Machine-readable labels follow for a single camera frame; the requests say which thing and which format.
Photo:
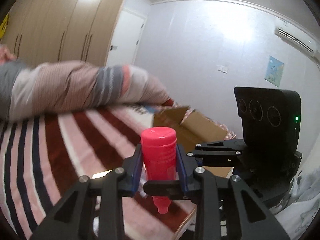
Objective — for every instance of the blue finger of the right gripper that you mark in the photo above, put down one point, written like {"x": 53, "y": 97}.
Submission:
{"x": 225, "y": 148}

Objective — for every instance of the white wall switch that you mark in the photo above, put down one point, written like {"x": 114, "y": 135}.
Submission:
{"x": 223, "y": 69}

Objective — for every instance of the white room door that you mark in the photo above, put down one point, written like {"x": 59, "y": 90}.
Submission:
{"x": 125, "y": 39}

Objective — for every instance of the yellow hanging object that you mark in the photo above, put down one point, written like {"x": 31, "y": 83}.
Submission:
{"x": 4, "y": 25}

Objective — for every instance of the striped red pink bedsheet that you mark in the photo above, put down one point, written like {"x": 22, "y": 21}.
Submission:
{"x": 42, "y": 157}

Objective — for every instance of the grey white cloth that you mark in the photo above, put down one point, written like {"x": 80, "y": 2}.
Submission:
{"x": 299, "y": 206}

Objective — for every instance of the red plastic bottle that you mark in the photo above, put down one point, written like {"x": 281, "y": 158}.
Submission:
{"x": 159, "y": 153}

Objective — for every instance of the rolled striped quilt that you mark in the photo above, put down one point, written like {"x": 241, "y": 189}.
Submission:
{"x": 72, "y": 85}

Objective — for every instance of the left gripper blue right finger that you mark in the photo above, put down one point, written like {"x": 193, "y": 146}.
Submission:
{"x": 226, "y": 208}

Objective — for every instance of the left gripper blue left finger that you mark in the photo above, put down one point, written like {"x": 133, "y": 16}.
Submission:
{"x": 92, "y": 208}

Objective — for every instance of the brown cardboard box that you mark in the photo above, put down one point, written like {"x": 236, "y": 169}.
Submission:
{"x": 166, "y": 118}

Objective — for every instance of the white air conditioner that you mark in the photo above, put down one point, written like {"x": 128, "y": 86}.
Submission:
{"x": 297, "y": 38}

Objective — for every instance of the beige wooden wardrobe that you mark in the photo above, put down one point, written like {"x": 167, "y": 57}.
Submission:
{"x": 41, "y": 31}

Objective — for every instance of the blue cartoon wall poster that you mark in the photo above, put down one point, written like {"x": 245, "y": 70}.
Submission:
{"x": 274, "y": 71}

